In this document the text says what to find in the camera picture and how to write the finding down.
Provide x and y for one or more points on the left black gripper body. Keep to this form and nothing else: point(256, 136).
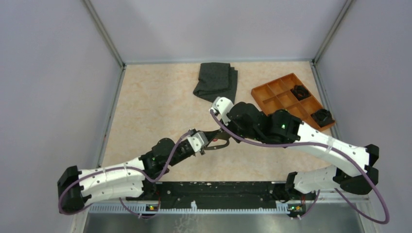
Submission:
point(183, 154)

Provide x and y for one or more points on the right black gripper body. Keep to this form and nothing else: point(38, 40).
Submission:
point(248, 134)

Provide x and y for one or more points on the metal key holder plate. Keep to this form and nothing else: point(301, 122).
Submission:
point(217, 139)

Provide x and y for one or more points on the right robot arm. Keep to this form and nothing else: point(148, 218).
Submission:
point(351, 168)

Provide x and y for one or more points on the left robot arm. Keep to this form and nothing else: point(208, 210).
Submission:
point(80, 188)

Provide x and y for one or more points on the dark grey folded cloth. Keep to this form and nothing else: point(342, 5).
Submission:
point(216, 80)

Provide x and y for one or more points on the black rolled belt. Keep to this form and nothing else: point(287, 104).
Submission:
point(300, 92)

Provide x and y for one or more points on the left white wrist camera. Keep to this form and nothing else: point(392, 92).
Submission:
point(198, 141)

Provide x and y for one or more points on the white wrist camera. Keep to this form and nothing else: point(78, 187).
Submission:
point(222, 106)
point(198, 141)

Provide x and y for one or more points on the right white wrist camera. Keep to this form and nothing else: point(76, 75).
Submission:
point(222, 106)

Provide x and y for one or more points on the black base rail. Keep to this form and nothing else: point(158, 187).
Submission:
point(224, 195)

